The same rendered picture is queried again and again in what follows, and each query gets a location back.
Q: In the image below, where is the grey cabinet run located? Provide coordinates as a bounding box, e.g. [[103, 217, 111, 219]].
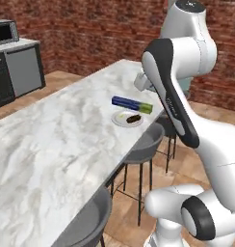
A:
[[0, 38, 46, 110]]

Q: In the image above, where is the silver toaster oven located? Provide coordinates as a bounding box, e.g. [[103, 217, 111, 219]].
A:
[[0, 18, 20, 47]]

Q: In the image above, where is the grey bar stool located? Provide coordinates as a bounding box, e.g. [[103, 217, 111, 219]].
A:
[[51, 185, 114, 247], [110, 122, 167, 227], [155, 113, 178, 175]]

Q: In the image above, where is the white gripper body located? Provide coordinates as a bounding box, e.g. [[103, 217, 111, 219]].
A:
[[134, 71, 157, 93]]

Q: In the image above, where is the dark brown sweet potato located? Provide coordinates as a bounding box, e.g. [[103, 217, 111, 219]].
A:
[[125, 114, 143, 124]]

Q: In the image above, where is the white plate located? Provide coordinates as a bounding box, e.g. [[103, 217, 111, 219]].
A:
[[111, 110, 144, 128]]

